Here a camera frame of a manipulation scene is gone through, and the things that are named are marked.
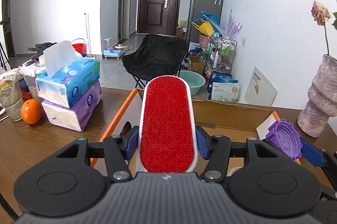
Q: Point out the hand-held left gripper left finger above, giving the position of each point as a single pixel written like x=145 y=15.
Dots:
x=131 y=142

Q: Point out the blue and white bag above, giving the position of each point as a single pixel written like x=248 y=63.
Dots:
x=194 y=49

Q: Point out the purple hangers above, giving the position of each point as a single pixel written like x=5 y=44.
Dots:
x=233 y=25

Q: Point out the dark brown entrance door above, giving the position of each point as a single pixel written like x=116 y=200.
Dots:
x=158 y=13

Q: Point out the wall socket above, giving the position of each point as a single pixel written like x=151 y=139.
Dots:
x=245 y=41

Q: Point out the black folding chair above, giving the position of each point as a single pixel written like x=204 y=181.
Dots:
x=155 y=55

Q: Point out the pink ceramic vase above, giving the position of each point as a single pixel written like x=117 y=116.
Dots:
x=320 y=97

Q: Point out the white board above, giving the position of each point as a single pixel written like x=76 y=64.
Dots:
x=260 y=88

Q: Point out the open cardboard box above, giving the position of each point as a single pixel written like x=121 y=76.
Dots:
x=196 y=64

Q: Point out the brown boxes by door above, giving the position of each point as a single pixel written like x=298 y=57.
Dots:
x=181 y=31

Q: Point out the green plastic basin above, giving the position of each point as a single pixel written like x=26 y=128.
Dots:
x=193 y=81

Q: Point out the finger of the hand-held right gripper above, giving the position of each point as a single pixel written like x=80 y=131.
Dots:
x=313 y=151

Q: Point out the blue tissue pack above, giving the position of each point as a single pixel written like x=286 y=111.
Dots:
x=71 y=76

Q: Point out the red white lint brush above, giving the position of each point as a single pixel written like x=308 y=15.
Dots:
x=165 y=121

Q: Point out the purple bottle cap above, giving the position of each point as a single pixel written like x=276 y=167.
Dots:
x=283 y=137

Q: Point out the blue folded item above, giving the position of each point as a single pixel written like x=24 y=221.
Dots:
x=209 y=17

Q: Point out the clear glass cup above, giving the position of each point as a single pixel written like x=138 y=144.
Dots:
x=11 y=100

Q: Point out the white litter bag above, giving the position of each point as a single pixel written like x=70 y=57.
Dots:
x=226 y=92

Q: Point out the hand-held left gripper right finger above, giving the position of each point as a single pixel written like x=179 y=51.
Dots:
x=202 y=143

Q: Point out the clear food container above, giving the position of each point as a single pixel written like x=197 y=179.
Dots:
x=30 y=79

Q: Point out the metal storage rack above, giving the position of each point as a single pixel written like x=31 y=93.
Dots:
x=223 y=52

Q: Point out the pink bucket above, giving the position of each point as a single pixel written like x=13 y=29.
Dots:
x=205 y=40

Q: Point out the yellow folded item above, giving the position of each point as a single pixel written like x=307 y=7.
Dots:
x=204 y=28

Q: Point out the black and white appliance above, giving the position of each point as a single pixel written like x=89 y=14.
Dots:
x=42 y=48

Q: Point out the red cardboard box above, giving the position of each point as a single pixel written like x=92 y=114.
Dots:
x=223 y=113

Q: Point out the orange fruit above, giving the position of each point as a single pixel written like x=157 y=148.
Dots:
x=31 y=111

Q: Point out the black tripod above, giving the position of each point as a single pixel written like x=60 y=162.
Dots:
x=3 y=55

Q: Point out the purple tissue pack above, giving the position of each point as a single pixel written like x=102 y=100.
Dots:
x=76 y=113

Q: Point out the blue litter bag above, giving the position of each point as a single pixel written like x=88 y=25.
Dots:
x=219 y=76

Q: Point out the blue pet feeder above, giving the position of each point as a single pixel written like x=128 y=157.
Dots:
x=113 y=51

